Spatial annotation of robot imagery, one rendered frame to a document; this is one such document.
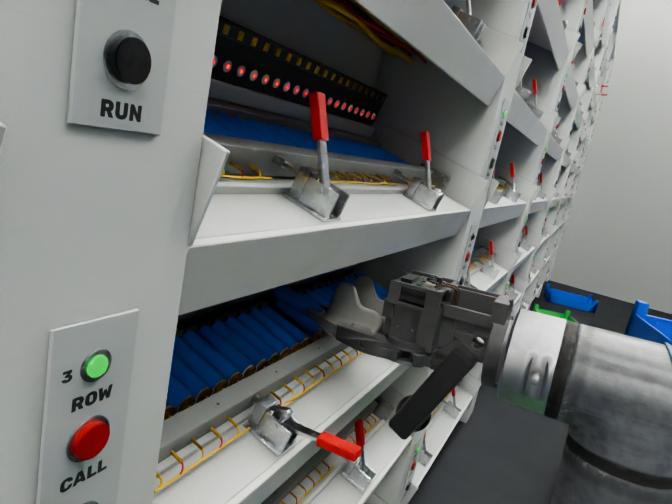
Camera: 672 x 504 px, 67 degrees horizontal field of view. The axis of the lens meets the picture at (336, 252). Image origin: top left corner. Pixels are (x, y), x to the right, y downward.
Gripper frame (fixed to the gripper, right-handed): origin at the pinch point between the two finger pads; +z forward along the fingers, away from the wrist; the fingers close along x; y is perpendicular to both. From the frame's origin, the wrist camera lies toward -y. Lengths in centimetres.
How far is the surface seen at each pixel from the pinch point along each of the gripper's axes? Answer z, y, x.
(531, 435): -23, -57, -108
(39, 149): -8.3, 17.2, 39.0
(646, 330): -38, -5, -58
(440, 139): -1.5, 22.8, -29.2
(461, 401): -3, -46, -91
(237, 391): -1.6, -2.1, 17.0
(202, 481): -4.2, -5.6, 23.7
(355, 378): -5.1, -6.0, -0.6
